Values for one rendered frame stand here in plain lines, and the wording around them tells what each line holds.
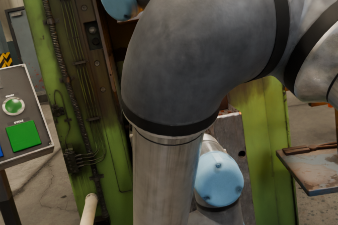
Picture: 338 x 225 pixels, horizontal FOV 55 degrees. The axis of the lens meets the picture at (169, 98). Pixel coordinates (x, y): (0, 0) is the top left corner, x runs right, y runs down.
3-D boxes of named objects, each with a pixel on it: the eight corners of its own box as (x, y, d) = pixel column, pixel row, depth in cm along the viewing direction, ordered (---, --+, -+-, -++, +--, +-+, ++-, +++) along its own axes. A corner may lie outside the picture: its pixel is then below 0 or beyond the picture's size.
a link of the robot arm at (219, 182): (201, 219, 50) (192, 167, 48) (189, 186, 60) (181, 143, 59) (251, 207, 50) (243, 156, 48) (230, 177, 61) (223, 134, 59)
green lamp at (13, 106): (21, 113, 92) (17, 98, 91) (5, 116, 92) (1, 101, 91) (25, 110, 95) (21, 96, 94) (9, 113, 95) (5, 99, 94)
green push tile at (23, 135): (41, 143, 91) (33, 119, 93) (13, 152, 88) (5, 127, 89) (41, 144, 93) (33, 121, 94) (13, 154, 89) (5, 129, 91)
